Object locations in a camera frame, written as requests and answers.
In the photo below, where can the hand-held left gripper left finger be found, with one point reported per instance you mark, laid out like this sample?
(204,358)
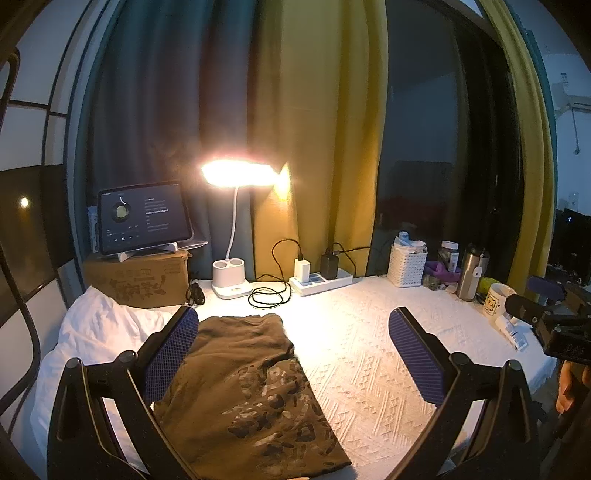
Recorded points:
(173,350)

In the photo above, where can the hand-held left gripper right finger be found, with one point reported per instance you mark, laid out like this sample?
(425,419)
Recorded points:
(415,355)

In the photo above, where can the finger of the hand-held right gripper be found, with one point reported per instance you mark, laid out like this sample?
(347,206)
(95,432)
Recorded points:
(521,307)
(545,286)

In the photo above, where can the olive brown printed t-shirt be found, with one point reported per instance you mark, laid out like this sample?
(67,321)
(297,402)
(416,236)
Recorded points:
(258,369)

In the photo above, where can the person's right hand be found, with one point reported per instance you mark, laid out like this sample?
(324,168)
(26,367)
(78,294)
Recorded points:
(567,387)

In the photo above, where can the white lotion tube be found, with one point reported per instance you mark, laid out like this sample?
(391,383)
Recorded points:
(512,332)

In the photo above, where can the white bear print mug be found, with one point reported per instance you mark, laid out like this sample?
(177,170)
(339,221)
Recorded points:
(494,302)

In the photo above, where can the yellow green packet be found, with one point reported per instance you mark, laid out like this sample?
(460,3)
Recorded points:
(487,284)

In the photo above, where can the white hanging tag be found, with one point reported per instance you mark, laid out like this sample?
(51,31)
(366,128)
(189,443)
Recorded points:
(477,272)

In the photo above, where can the stainless steel tumbler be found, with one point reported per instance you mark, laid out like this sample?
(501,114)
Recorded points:
(468,277)

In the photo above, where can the grey crumpled cloth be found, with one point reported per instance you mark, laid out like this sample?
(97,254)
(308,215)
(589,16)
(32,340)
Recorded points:
(431,281)

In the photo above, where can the brown cardboard box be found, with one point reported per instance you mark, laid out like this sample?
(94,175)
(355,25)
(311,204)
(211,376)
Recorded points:
(138,281)

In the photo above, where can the white pillow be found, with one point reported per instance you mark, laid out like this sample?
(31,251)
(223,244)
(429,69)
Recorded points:
(101,318)

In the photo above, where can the purple cloth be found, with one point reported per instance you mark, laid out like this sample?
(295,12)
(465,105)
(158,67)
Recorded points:
(445,274)

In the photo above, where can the white plastic basket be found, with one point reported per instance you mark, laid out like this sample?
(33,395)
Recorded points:
(406,267)

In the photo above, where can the glass jar white lid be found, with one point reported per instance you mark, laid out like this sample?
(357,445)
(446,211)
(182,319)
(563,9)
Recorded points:
(448,256)

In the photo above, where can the white desk lamp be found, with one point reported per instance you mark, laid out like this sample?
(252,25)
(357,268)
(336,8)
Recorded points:
(231,277)

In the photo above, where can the white tablet stand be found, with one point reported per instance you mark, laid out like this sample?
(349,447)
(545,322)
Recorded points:
(138,254)

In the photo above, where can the white paper packets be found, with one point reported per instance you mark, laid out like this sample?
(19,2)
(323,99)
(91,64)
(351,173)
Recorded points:
(408,242)

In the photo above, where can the white power strip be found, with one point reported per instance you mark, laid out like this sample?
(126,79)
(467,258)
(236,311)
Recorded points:
(323,282)

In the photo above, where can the black charger plug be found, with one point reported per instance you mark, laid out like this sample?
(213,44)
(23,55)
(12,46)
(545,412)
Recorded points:
(330,266)

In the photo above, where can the dark tablet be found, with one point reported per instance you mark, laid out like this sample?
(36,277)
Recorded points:
(143,217)

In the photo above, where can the white charger plug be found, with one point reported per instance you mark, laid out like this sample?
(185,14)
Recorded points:
(303,270)

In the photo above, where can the narrow yellow curtain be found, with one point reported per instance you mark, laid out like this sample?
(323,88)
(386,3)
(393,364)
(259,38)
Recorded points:
(526,138)

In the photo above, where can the dark glass window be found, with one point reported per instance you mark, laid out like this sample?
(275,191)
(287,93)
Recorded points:
(425,138)

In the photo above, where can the white air conditioner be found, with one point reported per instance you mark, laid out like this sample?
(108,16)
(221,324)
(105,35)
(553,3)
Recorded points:
(577,92)

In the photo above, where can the wide yellow curtain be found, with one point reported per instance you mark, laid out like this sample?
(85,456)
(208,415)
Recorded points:
(323,115)

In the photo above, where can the teal curtain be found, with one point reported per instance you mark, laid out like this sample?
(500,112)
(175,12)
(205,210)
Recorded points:
(161,92)

